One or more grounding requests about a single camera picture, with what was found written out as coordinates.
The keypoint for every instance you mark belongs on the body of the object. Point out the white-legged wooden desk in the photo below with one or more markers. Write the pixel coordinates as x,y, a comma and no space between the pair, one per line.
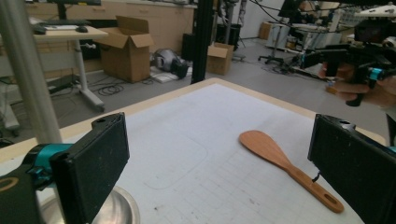
71,34

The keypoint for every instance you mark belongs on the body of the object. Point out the large open cardboard box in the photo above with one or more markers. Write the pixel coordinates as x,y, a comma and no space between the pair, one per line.
124,53

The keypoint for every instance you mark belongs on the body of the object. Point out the black rectangular case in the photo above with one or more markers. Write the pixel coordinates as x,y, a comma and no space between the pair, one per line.
187,46

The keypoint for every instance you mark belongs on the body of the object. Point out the wooden spatula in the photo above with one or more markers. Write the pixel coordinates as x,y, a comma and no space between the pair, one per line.
267,149

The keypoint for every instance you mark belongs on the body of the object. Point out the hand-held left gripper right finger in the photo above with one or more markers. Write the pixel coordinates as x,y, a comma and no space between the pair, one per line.
355,168

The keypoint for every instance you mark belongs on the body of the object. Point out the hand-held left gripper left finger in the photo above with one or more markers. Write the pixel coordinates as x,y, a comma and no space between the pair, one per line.
93,161

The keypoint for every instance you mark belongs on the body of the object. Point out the small cardboard box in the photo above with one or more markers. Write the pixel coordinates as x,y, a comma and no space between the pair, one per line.
219,60

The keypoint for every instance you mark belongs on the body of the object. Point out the silver round appliance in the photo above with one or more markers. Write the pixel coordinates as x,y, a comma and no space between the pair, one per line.
168,60

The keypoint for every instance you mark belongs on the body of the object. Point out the black wheeled stand base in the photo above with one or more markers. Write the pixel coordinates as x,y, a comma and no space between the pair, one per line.
271,57

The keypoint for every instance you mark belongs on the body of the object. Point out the white foam board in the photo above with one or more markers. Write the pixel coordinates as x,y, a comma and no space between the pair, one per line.
165,77

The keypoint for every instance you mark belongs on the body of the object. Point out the black metal frame post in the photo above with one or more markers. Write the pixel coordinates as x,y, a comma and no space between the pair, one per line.
202,40

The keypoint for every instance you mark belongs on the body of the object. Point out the black computer mouse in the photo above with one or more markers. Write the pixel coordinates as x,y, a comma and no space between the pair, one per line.
82,29

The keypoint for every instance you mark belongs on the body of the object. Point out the steel utensil stand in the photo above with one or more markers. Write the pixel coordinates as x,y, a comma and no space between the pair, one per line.
25,77

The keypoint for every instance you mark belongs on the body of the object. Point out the white grid mat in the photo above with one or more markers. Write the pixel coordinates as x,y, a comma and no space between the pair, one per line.
202,149

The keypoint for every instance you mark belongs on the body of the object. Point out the black keyboard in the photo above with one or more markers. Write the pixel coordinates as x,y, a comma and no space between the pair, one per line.
63,22

